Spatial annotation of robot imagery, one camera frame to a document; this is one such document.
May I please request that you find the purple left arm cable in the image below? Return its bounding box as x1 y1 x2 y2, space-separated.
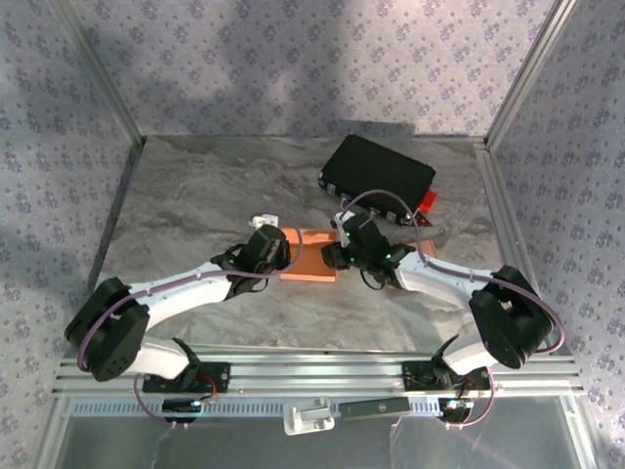
76 222 307 431

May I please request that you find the white plastic bracket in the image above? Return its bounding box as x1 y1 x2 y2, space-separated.
282 397 336 437

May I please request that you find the aluminium table side rail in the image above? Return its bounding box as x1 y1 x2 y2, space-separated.
72 139 147 346
476 139 558 356

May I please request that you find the grey metal shelf panel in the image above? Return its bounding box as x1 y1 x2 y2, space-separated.
48 414 592 469

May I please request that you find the black flat bar device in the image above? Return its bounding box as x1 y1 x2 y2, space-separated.
339 397 412 422

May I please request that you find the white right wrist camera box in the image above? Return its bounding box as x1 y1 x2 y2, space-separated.
333 210 357 240

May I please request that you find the aluminium corner post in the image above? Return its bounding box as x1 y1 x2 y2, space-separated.
48 0 147 148
482 0 580 152

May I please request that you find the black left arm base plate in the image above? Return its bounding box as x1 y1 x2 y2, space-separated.
142 362 231 395

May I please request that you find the grey slotted cable duct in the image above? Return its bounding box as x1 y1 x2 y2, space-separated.
70 396 473 419

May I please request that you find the black carrying case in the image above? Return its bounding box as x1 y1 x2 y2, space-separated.
317 134 438 227

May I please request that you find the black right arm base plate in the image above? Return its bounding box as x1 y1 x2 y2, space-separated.
402 360 492 392

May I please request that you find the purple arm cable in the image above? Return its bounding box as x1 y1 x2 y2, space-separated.
76 222 307 431
336 190 567 432

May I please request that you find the small black circuit board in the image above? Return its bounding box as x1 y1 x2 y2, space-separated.
161 398 202 424
437 398 475 424

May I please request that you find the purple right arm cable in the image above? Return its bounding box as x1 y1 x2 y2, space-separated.
336 190 567 432

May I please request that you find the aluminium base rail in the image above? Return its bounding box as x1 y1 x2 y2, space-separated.
51 344 585 398

